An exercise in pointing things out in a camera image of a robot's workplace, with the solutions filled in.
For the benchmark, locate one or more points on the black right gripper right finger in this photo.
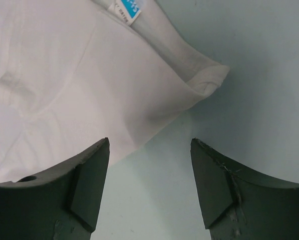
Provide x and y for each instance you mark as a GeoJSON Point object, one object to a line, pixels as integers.
{"type": "Point", "coordinates": [238, 202]}

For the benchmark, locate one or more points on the white t shirt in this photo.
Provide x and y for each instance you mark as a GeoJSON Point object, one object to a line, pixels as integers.
{"type": "Point", "coordinates": [73, 72]}

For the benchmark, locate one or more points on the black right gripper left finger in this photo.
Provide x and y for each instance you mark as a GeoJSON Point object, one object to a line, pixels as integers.
{"type": "Point", "coordinates": [60, 203]}

